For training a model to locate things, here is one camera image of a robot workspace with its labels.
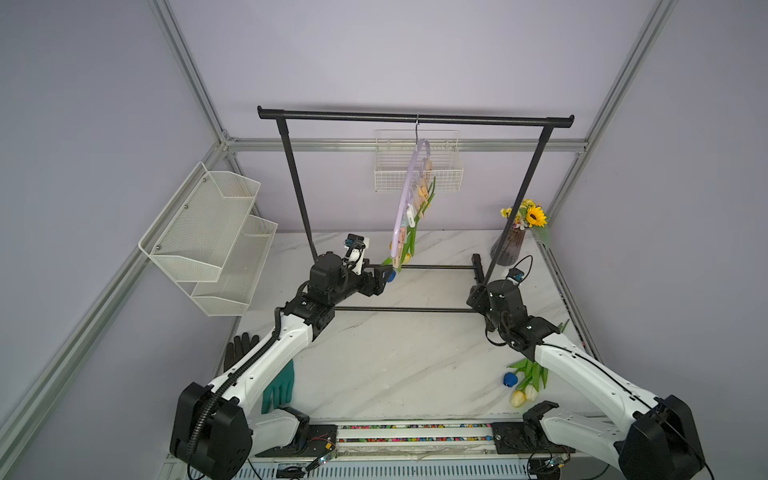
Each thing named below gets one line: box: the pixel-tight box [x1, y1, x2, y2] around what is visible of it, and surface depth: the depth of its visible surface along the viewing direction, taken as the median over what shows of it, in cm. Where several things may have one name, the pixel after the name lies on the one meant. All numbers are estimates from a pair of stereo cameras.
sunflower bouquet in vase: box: [490, 198, 551, 266], surface depth 92 cm
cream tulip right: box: [525, 377, 539, 403], surface depth 80 cm
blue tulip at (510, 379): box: [502, 358, 529, 387], surface depth 84 cm
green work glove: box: [261, 359, 295, 415], surface depth 82 cm
